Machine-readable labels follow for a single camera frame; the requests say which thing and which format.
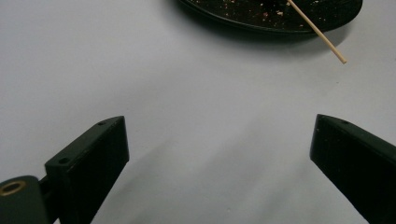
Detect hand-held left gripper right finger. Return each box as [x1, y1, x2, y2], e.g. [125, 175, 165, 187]
[309, 113, 396, 224]

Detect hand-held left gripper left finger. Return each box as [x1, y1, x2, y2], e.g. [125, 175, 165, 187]
[44, 115, 131, 224]

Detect thin wooden skewer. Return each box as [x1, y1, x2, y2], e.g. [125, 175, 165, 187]
[285, 0, 347, 65]

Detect round black plate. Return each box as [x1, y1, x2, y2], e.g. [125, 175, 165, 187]
[177, 0, 364, 35]

